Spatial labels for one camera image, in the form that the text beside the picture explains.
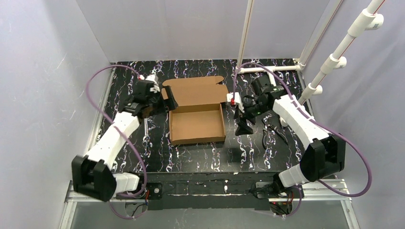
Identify brown cardboard box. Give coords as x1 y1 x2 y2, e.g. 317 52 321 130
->
162 76 228 145

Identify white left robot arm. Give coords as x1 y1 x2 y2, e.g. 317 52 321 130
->
72 80 178 202

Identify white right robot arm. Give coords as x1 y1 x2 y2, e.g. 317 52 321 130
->
226 76 345 191

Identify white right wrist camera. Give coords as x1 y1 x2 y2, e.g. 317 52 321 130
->
226 92 241 106

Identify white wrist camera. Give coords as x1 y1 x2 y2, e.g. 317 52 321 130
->
226 92 241 106
138 74 159 84

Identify black handled pliers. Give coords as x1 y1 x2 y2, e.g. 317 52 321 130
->
262 120 288 149

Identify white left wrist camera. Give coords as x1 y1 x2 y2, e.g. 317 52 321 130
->
138 74 159 84

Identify white PVC pipe frame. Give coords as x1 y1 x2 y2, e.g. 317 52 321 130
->
236 0 343 73

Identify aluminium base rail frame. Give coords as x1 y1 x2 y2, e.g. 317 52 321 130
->
63 170 351 217

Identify white PVC camera pole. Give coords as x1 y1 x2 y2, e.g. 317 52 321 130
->
298 0 384 104

